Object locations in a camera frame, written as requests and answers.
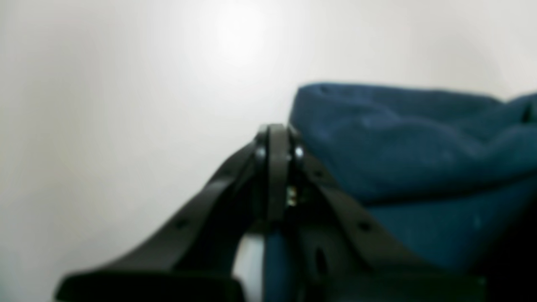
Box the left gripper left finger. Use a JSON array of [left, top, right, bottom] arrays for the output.
[[55, 126, 269, 302]]

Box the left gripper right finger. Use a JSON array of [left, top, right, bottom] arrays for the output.
[[267, 124, 486, 302]]

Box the dark blue t-shirt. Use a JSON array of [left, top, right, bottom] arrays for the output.
[[262, 83, 537, 302]]

